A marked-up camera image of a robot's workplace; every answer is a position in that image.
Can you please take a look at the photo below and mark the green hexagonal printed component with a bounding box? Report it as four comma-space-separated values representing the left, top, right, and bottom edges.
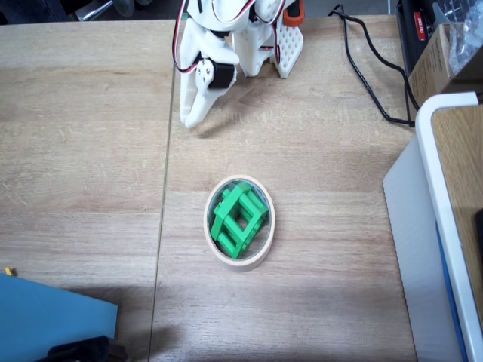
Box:
210, 182, 269, 260

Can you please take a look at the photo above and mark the orange black table clamp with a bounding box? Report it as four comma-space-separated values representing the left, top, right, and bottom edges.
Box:
282, 0, 306, 27

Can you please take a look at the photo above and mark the shiny chrome metal object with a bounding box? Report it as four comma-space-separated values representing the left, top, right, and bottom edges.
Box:
74, 0, 114, 22

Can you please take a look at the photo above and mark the beige masking tape roll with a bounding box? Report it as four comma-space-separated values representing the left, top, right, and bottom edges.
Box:
203, 174, 276, 273

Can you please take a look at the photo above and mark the black device with red label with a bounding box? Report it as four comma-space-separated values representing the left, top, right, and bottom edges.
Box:
395, 0, 454, 76

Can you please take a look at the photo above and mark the brown cardboard box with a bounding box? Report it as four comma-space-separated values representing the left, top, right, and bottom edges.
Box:
407, 23, 483, 110

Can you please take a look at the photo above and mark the clear plastic bag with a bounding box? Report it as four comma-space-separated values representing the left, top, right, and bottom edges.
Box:
447, 0, 483, 75

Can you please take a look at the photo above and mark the blue flat board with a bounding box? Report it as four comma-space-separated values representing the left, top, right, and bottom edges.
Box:
0, 273, 118, 362

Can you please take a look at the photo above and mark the red white black servo cable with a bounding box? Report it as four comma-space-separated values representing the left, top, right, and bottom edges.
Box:
270, 17, 285, 65
172, 0, 254, 74

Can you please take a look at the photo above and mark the black power cable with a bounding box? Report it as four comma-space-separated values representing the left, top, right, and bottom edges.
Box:
330, 3, 416, 126
339, 4, 416, 126

